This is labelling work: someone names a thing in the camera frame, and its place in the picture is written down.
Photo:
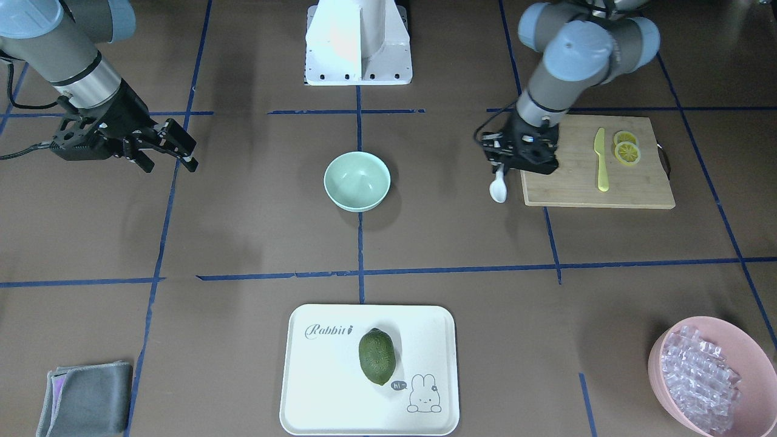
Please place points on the bamboo cutting board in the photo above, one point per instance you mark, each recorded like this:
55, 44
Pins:
591, 176

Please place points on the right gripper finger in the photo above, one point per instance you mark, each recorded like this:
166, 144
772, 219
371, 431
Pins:
171, 138
135, 155

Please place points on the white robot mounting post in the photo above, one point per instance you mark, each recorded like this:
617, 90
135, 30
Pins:
358, 43

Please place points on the grey folded cloth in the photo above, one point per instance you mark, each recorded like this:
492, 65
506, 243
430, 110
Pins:
86, 400

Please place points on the pink bowl of ice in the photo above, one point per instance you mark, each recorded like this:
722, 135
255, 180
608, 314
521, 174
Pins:
714, 379

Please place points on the yellow plastic knife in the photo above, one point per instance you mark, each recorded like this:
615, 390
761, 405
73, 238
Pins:
599, 149

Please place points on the light green bowl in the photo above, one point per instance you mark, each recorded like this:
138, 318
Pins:
357, 181

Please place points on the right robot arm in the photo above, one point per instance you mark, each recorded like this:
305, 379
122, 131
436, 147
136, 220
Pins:
59, 40

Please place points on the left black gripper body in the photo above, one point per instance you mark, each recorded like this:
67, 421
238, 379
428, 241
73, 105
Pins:
542, 159

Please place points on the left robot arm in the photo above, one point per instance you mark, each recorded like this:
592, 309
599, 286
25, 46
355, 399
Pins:
583, 44

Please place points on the green avocado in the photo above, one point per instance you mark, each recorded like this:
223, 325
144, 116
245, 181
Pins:
377, 356

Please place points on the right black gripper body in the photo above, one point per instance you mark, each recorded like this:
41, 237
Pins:
128, 111

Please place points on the white rabbit tray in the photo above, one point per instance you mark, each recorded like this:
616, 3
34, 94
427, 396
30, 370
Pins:
325, 392

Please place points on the white plastic spoon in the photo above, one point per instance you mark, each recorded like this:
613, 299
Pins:
498, 186

